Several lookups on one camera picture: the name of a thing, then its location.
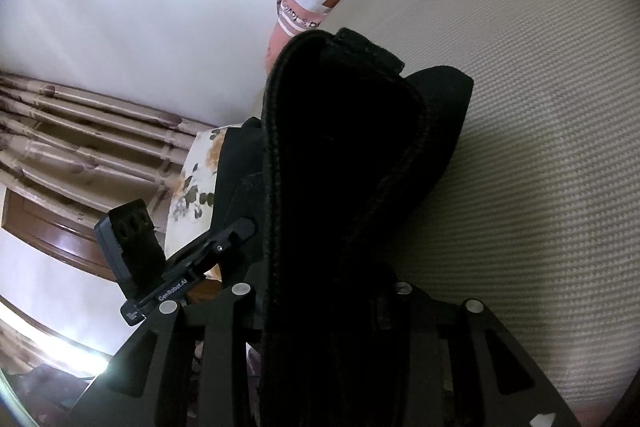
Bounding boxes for floral white pillow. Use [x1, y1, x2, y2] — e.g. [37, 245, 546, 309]
[164, 127, 229, 258]

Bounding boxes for black pants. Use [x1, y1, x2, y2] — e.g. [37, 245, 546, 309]
[214, 29, 473, 426]

